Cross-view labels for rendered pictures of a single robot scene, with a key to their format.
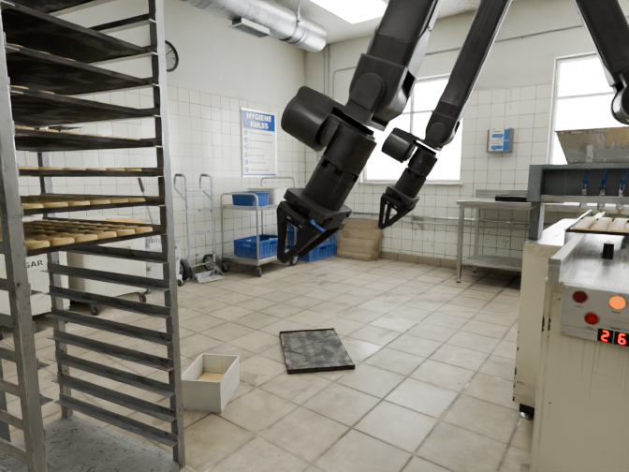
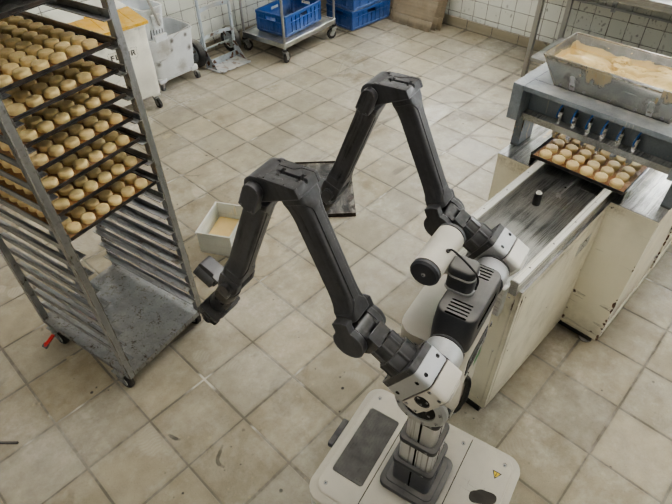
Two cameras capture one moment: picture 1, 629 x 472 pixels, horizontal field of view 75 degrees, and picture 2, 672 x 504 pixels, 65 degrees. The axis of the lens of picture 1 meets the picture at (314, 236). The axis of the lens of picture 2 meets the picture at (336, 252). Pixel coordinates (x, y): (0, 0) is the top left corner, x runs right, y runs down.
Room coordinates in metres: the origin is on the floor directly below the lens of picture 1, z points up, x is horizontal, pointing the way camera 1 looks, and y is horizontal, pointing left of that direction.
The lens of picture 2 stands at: (-0.35, -0.45, 2.19)
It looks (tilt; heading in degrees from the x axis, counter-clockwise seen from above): 43 degrees down; 7
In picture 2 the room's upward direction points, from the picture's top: 1 degrees counter-clockwise
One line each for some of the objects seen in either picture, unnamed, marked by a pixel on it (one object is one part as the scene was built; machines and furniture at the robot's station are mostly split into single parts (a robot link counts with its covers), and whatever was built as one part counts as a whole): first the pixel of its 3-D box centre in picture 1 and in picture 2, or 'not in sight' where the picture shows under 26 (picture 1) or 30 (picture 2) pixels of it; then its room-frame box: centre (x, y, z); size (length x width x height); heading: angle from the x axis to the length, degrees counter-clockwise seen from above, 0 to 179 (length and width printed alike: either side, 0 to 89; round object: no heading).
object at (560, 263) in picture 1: (587, 231); (572, 139); (1.88, -1.26, 0.87); 2.01 x 0.03 x 0.07; 142
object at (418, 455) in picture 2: not in sight; (419, 458); (0.53, -0.62, 0.38); 0.13 x 0.13 x 0.40; 64
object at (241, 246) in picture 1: (260, 245); (289, 15); (4.97, 0.66, 0.29); 0.56 x 0.38 x 0.20; 151
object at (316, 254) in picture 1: (312, 250); (358, 10); (5.69, 0.04, 0.10); 0.60 x 0.40 x 0.20; 141
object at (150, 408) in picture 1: (109, 394); (142, 263); (1.41, 0.76, 0.33); 0.64 x 0.03 x 0.03; 64
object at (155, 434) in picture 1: (109, 417); (146, 276); (1.41, 0.76, 0.24); 0.64 x 0.03 x 0.03; 64
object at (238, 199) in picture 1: (250, 199); not in sight; (4.79, 0.75, 0.88); 0.40 x 0.30 x 0.16; 56
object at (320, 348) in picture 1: (314, 348); (323, 187); (2.55, 0.00, 0.02); 0.60 x 0.40 x 0.03; 9
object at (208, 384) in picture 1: (211, 381); (224, 229); (1.99, 0.53, 0.08); 0.30 x 0.22 x 0.16; 173
